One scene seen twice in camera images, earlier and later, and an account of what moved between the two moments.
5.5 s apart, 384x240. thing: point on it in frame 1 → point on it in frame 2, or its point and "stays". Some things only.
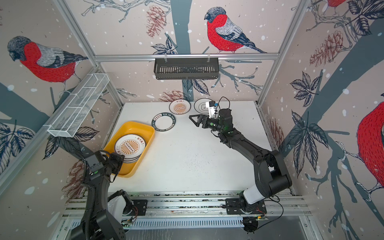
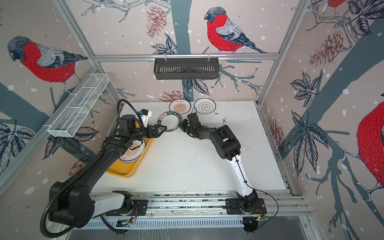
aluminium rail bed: [193, 204] stays
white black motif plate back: [200, 105] stays
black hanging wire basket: [186, 68] stays
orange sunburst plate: [131, 146] stays
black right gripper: [203, 117] → [183, 124]
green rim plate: [163, 122] → [169, 113]
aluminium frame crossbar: [187, 57] stays
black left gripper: [119, 158] → [156, 133]
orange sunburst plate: [179, 106] stays
